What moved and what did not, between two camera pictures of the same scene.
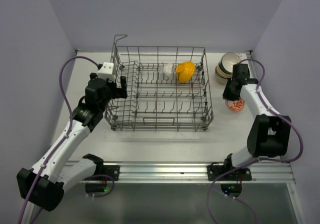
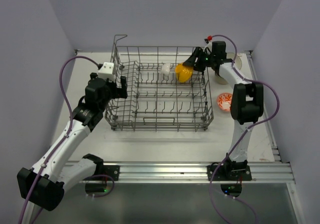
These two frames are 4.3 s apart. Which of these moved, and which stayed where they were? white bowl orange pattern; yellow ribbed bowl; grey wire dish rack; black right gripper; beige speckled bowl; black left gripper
Moved: white bowl orange pattern; black right gripper
Stayed: grey wire dish rack; black left gripper; beige speckled bowl; yellow ribbed bowl
